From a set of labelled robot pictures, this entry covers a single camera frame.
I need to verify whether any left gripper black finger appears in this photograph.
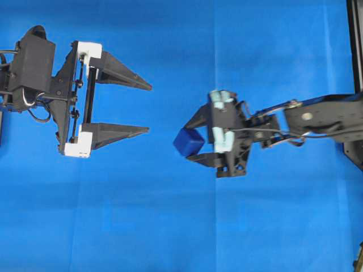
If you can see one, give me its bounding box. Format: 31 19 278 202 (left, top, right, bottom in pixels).
96 51 152 91
82 123 150 150

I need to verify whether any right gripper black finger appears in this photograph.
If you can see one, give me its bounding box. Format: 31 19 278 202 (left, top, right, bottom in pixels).
186 152 226 168
184 103 210 129

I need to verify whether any left gripper body white-capped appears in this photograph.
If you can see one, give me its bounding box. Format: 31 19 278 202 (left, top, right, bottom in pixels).
49 41 103 158

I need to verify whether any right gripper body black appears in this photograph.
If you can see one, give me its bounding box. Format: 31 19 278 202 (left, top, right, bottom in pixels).
206 90 281 178

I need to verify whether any blue block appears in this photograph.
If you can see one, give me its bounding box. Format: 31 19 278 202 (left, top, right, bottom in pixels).
173 127 205 157

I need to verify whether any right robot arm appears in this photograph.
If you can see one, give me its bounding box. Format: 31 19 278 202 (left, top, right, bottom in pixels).
174 90 362 178

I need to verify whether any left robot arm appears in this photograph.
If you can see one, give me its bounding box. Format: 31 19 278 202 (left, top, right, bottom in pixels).
1 37 152 158

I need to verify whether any blue table cloth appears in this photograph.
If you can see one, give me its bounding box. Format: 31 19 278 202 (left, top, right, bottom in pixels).
1 1 362 271

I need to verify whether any black camera box left wrist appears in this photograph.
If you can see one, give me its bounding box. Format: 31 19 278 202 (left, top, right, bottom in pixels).
7 24 56 111

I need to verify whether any grey cable left arm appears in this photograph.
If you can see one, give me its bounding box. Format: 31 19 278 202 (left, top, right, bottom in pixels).
0 49 57 124

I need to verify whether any black frame post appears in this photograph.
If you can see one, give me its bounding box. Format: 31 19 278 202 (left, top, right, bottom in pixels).
343 0 363 171

